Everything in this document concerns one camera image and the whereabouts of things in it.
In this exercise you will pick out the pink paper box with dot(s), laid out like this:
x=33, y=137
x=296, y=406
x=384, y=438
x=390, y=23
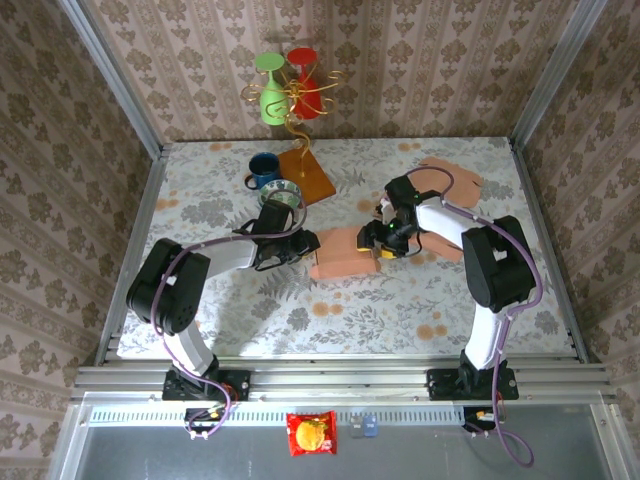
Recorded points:
x=340, y=255
x=465, y=190

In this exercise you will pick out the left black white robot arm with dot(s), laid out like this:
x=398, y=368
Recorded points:
x=165, y=285

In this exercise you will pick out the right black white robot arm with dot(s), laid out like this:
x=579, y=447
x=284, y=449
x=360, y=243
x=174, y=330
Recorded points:
x=500, y=270

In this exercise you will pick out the green leaf pattern bowl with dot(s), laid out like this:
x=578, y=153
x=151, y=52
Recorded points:
x=280, y=189

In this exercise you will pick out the dark blue mug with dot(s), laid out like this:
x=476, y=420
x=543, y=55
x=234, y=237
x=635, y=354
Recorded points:
x=264, y=167

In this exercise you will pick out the green wine glass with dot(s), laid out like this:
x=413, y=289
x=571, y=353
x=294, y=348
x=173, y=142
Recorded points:
x=272, y=107

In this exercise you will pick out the red wine glass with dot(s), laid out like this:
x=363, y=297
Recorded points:
x=310, y=102

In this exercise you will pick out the small blue card case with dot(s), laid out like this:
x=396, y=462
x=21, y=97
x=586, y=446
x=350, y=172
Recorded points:
x=370, y=426

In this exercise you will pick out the small grey card case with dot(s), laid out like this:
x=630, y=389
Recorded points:
x=356, y=427

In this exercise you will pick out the red snack packet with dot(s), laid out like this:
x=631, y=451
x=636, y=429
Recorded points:
x=310, y=434

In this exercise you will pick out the grey metal panel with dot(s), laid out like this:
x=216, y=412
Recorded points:
x=425, y=460

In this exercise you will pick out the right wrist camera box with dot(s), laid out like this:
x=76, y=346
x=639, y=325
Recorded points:
x=386, y=212

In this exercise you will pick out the aluminium side rail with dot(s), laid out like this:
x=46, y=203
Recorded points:
x=531, y=200
x=145, y=200

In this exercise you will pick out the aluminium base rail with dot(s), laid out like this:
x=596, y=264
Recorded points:
x=340, y=380

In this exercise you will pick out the black connector bracket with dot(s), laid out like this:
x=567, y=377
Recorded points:
x=200, y=415
x=475, y=419

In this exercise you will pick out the aluminium frame post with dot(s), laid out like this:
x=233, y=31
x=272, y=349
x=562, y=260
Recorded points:
x=555, y=75
x=112, y=75

